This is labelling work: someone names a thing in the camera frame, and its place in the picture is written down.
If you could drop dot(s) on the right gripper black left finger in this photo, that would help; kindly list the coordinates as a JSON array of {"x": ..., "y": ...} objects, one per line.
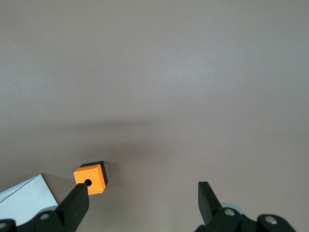
[{"x": 72, "y": 207}]

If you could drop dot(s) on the white drawer cabinet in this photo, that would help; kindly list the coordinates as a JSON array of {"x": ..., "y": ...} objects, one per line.
[{"x": 24, "y": 195}]

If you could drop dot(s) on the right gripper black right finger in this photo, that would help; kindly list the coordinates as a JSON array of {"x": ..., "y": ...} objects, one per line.
[{"x": 210, "y": 205}]

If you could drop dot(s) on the orange button enclosure box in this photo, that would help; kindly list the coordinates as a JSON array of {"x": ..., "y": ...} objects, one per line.
[{"x": 96, "y": 176}]

